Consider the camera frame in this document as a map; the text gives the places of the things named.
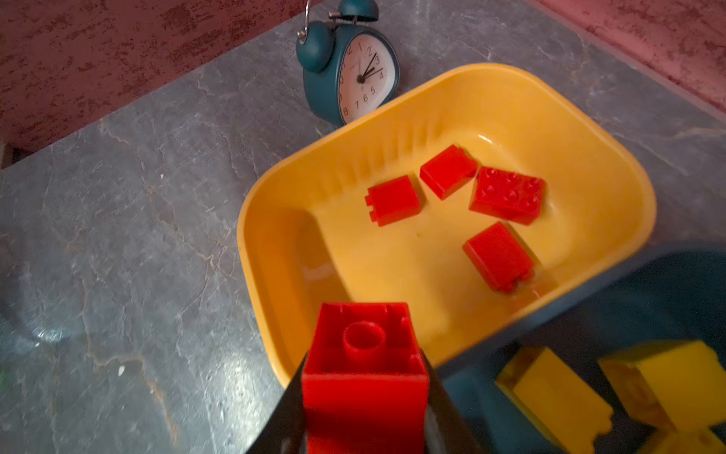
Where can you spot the red lego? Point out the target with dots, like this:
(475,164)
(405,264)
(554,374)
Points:
(499,258)
(448,171)
(364,383)
(508,195)
(393,201)

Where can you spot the yellow rectangular bin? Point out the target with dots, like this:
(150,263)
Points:
(305,235)

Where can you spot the small teal bottle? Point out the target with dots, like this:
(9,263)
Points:
(350,68)

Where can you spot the yellow lego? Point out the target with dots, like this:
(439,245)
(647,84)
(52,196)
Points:
(702,441)
(675,385)
(557,402)

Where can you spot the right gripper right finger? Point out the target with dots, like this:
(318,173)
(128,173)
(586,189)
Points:
(445,429)

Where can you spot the teal middle bin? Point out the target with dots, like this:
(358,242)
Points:
(673,292)

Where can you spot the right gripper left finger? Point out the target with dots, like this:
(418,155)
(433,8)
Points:
(285,432)

